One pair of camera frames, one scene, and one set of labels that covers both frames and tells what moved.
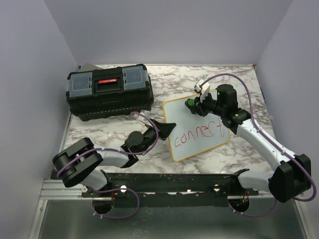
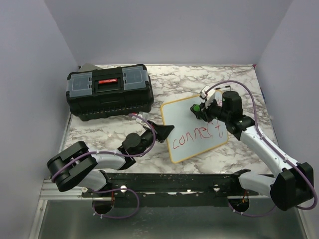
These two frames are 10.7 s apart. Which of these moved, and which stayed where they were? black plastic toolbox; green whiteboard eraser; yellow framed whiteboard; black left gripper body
Moved: green whiteboard eraser
Stayed: yellow framed whiteboard; black plastic toolbox; black left gripper body
